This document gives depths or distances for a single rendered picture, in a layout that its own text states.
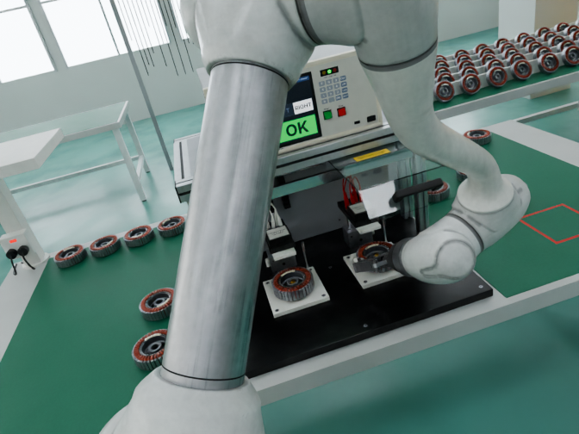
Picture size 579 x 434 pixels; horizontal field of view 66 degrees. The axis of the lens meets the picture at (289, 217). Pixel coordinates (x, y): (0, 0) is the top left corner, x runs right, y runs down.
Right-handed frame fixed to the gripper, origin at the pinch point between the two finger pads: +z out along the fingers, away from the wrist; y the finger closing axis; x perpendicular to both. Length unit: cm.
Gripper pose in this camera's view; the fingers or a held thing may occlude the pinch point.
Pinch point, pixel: (377, 256)
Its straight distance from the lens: 123.5
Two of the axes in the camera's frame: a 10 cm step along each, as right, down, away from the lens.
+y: 9.3, -3.1, 1.8
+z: -1.6, 0.8, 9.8
